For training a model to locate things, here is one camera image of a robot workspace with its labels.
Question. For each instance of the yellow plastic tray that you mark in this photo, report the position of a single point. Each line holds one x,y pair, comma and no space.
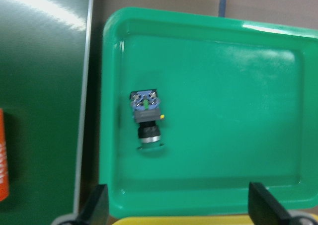
187,220

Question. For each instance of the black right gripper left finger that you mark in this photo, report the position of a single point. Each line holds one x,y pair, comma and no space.
96,209

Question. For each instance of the green plastic tray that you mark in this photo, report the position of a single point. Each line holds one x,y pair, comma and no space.
240,101

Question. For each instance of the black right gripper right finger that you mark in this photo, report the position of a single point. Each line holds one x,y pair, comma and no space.
263,208

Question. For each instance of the green conveyor belt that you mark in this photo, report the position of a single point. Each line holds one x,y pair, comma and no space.
44,48

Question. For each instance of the green mushroom push button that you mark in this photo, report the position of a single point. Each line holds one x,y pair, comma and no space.
146,112

